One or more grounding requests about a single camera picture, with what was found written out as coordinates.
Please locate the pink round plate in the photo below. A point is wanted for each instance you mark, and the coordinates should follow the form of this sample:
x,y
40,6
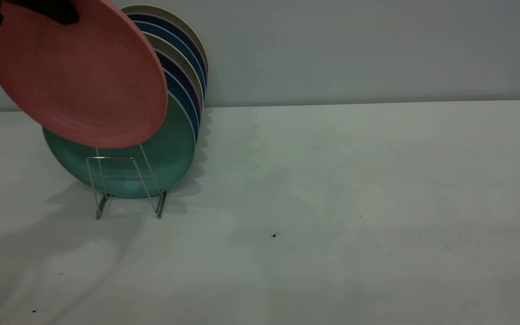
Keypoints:
x,y
79,76

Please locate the beige round plate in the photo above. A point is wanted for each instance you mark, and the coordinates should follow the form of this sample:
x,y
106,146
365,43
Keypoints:
x,y
179,49
160,10

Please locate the dark purple round plate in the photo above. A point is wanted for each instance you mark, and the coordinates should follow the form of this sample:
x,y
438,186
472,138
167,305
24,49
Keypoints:
x,y
165,19
183,67

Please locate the blue round plate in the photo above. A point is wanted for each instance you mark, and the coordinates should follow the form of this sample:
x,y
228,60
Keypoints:
x,y
178,37
184,88

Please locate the green round plate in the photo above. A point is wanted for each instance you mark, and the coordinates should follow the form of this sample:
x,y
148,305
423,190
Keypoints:
x,y
169,149

